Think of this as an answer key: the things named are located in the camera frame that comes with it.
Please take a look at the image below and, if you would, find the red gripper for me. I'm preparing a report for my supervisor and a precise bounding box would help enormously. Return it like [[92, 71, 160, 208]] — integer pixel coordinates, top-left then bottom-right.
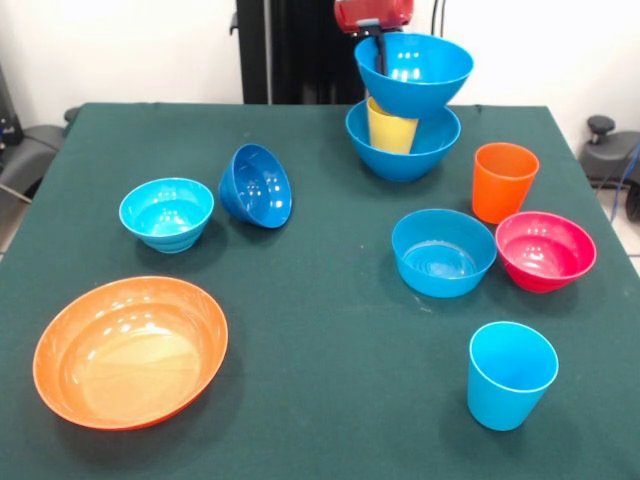
[[333, 0, 416, 77]]

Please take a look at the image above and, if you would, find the large blue plastic bowl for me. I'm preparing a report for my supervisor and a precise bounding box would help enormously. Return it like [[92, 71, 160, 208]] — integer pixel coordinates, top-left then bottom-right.
[[344, 101, 463, 184], [354, 33, 475, 120]]

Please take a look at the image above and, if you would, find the yellow plastic cup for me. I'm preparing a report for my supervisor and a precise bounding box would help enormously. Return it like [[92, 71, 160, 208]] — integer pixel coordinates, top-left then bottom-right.
[[366, 96, 420, 155]]

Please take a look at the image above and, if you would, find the orange plastic cup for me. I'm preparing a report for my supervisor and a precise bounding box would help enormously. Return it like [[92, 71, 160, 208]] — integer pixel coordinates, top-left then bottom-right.
[[471, 142, 541, 225]]

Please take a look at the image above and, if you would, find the dark blue plastic bowl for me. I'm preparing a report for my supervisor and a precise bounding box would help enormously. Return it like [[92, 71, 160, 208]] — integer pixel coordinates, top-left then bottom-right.
[[218, 143, 294, 230]]

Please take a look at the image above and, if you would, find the blue flat-bottomed ringed bowl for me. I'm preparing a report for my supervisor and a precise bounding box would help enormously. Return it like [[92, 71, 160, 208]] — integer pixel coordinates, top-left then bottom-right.
[[391, 207, 498, 298]]

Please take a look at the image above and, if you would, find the black equipment base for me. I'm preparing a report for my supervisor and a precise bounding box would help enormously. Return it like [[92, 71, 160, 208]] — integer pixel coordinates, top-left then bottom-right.
[[0, 64, 67, 201], [579, 114, 640, 189]]

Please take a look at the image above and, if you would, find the dark green tablecloth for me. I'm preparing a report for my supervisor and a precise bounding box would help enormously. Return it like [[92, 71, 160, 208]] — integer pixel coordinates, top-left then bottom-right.
[[0, 102, 640, 480]]

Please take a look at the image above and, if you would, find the pink plastic bowl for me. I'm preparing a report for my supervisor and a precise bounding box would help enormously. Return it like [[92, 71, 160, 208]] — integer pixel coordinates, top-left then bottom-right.
[[495, 211, 598, 294]]

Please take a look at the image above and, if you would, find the small cyan plastic bowl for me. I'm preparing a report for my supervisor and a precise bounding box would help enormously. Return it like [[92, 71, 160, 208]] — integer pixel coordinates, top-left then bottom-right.
[[118, 177, 216, 255]]

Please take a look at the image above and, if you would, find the light blue plastic cup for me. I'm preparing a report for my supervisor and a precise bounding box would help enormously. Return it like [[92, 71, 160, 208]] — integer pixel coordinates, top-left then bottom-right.
[[466, 321, 560, 432]]

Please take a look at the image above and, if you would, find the large orange plastic bowl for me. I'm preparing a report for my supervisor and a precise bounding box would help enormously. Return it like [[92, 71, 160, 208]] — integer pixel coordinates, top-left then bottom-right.
[[32, 275, 230, 431]]

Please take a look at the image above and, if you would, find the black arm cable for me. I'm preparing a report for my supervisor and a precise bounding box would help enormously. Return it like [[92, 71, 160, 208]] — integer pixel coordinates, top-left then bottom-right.
[[431, 0, 452, 40]]

